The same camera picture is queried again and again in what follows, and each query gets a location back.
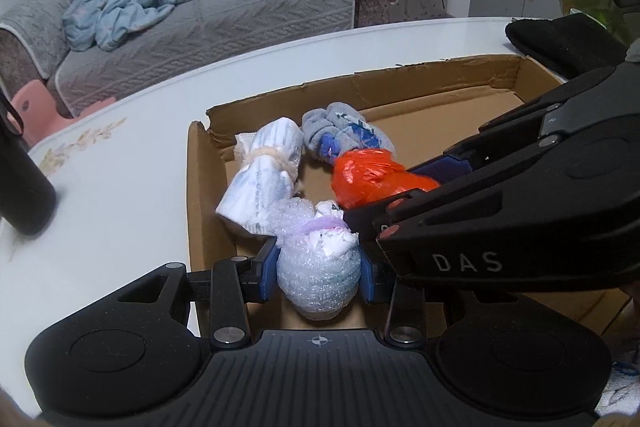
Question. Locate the black bottle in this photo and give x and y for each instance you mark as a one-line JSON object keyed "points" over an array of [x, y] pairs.
{"points": [[25, 192]]}

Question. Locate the pink stool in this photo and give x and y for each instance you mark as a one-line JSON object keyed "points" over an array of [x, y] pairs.
{"points": [[30, 99]]}

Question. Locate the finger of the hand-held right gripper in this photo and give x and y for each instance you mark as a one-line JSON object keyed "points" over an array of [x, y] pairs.
{"points": [[400, 212], [450, 164]]}

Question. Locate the orange plastic bag bundle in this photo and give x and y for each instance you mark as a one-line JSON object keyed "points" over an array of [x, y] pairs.
{"points": [[365, 177]]}

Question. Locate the bubble wrap bundle purple band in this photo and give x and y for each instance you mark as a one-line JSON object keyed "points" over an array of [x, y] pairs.
{"points": [[320, 277]]}

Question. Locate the black knit hat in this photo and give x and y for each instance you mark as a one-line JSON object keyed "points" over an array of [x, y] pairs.
{"points": [[560, 42]]}

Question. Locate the white striped cloth bundle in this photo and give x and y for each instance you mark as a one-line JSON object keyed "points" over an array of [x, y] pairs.
{"points": [[265, 177]]}

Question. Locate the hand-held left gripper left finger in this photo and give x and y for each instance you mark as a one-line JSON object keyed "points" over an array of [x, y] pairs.
{"points": [[268, 274]]}

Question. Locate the grey blue sock bundle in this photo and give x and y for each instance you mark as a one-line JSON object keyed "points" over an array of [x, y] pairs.
{"points": [[340, 127]]}

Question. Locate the shallow cardboard box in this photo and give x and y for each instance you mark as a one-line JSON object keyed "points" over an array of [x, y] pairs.
{"points": [[450, 107]]}

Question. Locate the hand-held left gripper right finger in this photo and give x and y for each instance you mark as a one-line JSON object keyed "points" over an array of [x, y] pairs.
{"points": [[372, 282]]}

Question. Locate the grey quilted sofa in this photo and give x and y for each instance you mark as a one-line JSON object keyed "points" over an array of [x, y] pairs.
{"points": [[250, 22]]}

